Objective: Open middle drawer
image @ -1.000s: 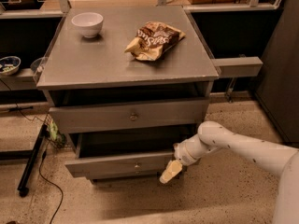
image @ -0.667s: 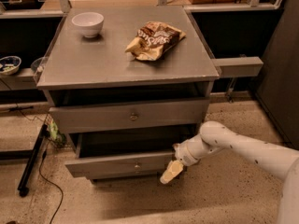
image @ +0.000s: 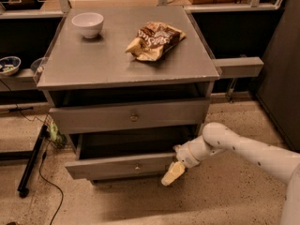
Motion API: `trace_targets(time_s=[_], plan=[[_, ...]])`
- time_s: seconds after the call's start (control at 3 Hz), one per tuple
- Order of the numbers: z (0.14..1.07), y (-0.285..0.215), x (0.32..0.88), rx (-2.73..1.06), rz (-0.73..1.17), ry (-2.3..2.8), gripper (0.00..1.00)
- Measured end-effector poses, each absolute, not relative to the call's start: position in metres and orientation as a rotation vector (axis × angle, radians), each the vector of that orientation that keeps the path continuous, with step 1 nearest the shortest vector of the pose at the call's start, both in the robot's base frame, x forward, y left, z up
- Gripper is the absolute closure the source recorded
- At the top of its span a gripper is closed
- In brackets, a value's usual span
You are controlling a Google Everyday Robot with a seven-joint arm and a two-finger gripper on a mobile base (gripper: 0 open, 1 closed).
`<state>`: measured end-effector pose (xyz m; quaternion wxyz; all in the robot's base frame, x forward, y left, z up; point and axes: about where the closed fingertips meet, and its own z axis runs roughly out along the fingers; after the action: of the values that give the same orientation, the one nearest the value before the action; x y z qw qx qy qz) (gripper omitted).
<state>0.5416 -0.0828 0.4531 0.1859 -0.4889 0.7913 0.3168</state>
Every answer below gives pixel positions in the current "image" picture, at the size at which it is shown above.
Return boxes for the brown snack chip bag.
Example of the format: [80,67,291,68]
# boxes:
[126,22,186,62]

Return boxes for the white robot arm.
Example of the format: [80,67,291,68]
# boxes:
[161,122,300,225]

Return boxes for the green item in wire basket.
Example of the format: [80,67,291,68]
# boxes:
[48,121,67,149]

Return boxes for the grey drawer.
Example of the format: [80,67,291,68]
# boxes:
[50,98,210,134]
[89,172,163,183]
[66,129,193,180]

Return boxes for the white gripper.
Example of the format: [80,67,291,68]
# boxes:
[161,141,208,186]

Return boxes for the black table leg bar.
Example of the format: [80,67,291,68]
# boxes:
[17,125,47,198]

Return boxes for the clear glass bowl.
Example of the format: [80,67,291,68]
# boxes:
[30,57,48,72]

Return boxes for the grey bottom drawer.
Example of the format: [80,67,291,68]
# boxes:
[89,172,163,183]

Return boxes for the blue patterned bowl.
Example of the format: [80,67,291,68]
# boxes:
[0,56,22,76]

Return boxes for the grey side shelf right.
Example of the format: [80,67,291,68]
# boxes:
[213,57,263,79]

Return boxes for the grey drawer cabinet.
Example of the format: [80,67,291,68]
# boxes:
[36,5,220,184]

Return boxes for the white ceramic bowl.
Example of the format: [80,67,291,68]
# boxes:
[71,12,104,38]

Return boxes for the black floor cable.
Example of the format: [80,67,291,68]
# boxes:
[0,78,65,225]

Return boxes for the grey side shelf left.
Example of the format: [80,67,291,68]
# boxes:
[0,68,37,92]

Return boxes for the grey top drawer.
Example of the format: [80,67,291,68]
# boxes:
[50,98,210,134]

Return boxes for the grey side shelf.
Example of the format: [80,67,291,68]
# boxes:
[213,57,263,79]
[0,68,37,92]

